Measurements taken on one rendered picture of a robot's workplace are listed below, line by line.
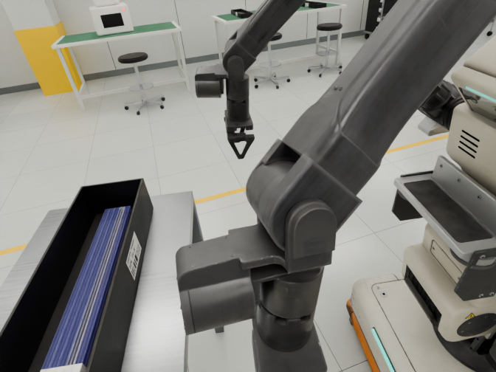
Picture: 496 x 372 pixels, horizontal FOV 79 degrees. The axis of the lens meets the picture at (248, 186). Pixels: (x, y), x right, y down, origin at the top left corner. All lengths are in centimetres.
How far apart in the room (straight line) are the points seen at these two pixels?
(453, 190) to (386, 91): 60
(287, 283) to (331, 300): 140
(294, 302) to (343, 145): 14
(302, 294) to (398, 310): 110
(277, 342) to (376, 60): 26
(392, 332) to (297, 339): 99
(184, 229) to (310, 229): 67
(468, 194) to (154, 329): 70
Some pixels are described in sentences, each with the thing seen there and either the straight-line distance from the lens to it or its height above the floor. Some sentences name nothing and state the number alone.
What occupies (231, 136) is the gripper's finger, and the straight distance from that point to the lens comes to 75.
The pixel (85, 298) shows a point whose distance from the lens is 74.
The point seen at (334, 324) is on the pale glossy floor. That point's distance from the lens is 159.
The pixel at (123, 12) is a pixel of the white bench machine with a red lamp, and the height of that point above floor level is 101.
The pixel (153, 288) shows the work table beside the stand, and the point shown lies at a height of 80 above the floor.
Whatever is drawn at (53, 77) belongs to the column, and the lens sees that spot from 560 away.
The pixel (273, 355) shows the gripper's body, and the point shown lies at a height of 106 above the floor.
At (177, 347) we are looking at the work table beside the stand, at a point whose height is 80.
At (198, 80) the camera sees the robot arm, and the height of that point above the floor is 116.
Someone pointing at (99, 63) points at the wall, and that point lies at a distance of 600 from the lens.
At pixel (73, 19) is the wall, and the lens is 593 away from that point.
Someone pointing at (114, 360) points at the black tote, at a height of 84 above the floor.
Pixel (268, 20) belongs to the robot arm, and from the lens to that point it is 68.
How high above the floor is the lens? 137
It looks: 36 degrees down
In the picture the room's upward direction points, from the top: 6 degrees counter-clockwise
